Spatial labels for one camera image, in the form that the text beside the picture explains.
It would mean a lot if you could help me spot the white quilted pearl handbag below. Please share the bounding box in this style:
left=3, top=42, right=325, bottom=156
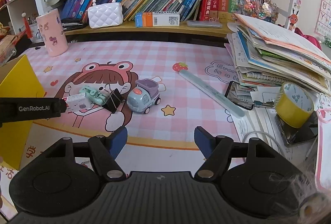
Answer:
left=88, top=0, right=124, bottom=29

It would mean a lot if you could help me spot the small white staple box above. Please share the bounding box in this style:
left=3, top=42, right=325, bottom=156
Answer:
left=62, top=93, right=92, bottom=113

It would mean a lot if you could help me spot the mint green toy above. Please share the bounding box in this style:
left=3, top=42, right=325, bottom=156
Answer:
left=79, top=86, right=109, bottom=106

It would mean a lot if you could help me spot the colourful hair clip holder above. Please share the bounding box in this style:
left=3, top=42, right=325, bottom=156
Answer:
left=233, top=0, right=278, bottom=24

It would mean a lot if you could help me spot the orange white medicine box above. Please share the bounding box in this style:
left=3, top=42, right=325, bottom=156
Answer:
left=135, top=12, right=180, bottom=28

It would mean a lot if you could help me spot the yellow cardboard box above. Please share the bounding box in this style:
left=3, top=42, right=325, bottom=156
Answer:
left=1, top=55, right=45, bottom=170

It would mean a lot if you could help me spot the white cable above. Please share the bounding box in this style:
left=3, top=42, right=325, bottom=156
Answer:
left=240, top=130, right=288, bottom=157

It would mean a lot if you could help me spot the pink sticker cylinder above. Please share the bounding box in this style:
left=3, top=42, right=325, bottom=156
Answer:
left=36, top=8, right=68, bottom=57

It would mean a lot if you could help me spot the pink checkered tablecloth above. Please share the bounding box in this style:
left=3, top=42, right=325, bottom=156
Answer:
left=0, top=40, right=259, bottom=219

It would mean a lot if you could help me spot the yellow tape roll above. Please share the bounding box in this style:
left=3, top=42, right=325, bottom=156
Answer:
left=274, top=82, right=314, bottom=129

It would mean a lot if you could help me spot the blue purple toy truck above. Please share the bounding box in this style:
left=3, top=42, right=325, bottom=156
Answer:
left=126, top=78, right=161, bottom=114

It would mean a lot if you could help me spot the stack of paper booklets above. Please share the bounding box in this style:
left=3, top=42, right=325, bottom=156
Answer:
left=227, top=14, right=330, bottom=108

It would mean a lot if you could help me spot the light green ruler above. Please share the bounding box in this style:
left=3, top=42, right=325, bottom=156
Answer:
left=179, top=70, right=245, bottom=118

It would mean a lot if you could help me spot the black binder clip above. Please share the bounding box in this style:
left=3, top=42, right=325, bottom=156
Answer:
left=102, top=84, right=124, bottom=113

